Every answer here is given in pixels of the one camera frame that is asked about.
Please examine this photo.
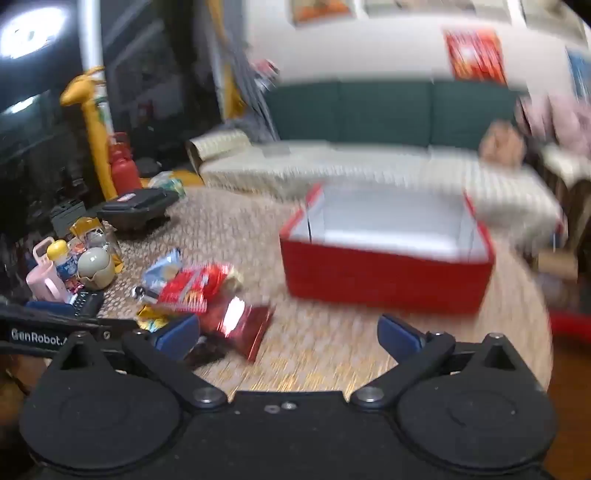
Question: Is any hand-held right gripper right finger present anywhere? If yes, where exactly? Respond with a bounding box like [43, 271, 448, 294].
[350, 315, 533, 411]

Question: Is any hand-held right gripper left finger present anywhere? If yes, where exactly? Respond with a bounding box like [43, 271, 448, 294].
[46, 314, 229, 411]

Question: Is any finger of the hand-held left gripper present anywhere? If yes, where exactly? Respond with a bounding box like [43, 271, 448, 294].
[0, 298, 75, 317]
[0, 305, 141, 334]

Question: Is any gold candy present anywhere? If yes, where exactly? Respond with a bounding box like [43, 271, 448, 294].
[136, 306, 170, 333]

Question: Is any dark brown snack packet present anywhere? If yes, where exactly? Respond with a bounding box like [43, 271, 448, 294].
[187, 336, 228, 368]

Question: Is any red striped snack packet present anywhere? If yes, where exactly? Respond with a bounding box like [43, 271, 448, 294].
[157, 265, 232, 315]

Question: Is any red cardboard box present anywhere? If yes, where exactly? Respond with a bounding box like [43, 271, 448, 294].
[279, 182, 497, 317]

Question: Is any blue cookie snack packet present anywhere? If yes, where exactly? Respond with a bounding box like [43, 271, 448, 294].
[141, 248, 183, 296]

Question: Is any dark red foil packet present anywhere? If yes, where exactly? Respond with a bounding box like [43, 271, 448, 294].
[217, 295, 276, 363]

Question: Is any black keypad remote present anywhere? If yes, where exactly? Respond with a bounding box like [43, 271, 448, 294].
[69, 291, 105, 319]

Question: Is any pink cup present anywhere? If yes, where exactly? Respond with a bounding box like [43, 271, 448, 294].
[27, 237, 68, 303]

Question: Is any small bottle yellow cap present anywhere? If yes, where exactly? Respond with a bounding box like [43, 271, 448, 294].
[46, 240, 79, 282]

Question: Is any beige egg-shaped ornament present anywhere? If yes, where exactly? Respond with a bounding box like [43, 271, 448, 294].
[76, 247, 116, 289]

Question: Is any yellow packet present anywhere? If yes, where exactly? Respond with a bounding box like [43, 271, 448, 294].
[69, 217, 105, 241]

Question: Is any dark grey box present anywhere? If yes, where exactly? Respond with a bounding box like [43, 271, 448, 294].
[48, 198, 88, 236]

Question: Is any black case with red label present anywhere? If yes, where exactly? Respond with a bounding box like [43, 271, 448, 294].
[97, 188, 180, 232]

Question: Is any green tissue pack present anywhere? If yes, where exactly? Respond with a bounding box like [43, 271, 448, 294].
[148, 171, 188, 199]

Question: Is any red water bottle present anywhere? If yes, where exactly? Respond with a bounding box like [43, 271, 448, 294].
[108, 133, 142, 195]

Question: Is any beige sofa cover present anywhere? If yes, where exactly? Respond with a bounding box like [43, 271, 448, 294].
[201, 138, 564, 241]

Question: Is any red round stool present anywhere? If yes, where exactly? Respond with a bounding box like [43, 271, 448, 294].
[549, 309, 591, 344]

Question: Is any small cardboard box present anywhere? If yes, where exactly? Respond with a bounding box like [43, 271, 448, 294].
[538, 251, 580, 280]

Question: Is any yellow giraffe toy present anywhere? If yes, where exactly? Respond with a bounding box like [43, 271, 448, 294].
[60, 67, 117, 201]

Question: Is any beige armrest cover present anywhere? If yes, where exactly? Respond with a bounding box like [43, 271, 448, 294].
[540, 143, 591, 185]
[186, 129, 252, 177]

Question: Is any tan bag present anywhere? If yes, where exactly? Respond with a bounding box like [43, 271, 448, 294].
[478, 121, 527, 165]

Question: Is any green sofa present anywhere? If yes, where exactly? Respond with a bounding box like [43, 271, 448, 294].
[265, 80, 525, 148]

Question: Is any grey curtain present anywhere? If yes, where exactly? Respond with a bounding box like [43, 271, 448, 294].
[226, 28, 281, 141]

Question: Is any dark glass window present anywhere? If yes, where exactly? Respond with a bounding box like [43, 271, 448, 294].
[0, 0, 223, 259]

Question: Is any pink puffer jacket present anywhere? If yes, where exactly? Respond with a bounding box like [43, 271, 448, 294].
[515, 95, 591, 153]

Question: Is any yellow curtain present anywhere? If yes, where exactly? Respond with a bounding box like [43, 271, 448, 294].
[207, 0, 246, 121]

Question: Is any white red plush toy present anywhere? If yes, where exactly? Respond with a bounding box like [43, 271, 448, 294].
[252, 59, 281, 89]

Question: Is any red printed pillow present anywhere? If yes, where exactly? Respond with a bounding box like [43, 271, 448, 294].
[443, 28, 509, 87]

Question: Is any blue pillow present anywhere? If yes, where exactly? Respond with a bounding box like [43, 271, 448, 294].
[566, 46, 591, 104]

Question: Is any wide framed picture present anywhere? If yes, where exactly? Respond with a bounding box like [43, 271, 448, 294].
[362, 0, 513, 21]

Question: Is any framed picture with orange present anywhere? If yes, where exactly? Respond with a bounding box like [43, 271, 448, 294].
[291, 0, 358, 27]

